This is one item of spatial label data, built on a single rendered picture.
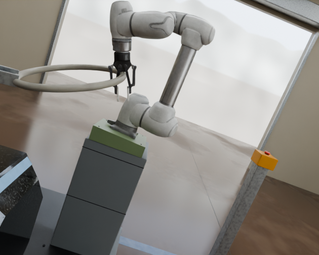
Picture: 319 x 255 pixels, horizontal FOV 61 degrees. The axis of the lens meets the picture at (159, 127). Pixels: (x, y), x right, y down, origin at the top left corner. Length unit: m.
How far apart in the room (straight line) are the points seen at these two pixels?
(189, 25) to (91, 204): 1.25
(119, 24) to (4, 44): 5.36
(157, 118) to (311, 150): 5.45
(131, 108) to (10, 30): 4.94
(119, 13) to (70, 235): 1.42
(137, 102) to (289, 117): 4.99
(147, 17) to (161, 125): 0.73
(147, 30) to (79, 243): 1.45
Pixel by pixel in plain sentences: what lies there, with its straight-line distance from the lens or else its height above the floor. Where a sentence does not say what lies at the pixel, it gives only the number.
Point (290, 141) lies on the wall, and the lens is 6.57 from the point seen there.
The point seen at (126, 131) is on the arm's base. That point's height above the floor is 0.89.
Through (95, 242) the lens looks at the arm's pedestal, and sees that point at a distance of 2.00.
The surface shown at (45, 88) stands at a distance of 1.10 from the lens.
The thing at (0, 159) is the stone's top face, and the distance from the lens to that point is 1.17.
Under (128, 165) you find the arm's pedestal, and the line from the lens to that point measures 1.71.
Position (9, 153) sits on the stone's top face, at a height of 0.83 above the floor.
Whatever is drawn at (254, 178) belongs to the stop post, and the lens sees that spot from 1.91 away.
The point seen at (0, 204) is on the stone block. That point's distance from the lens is 1.03.
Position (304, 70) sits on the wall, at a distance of 6.44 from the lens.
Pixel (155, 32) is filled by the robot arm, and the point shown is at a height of 1.47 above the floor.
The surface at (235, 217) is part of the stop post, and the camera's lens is 2.00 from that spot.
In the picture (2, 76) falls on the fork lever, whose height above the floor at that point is 1.10.
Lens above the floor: 1.35
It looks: 12 degrees down
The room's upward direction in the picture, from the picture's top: 21 degrees clockwise
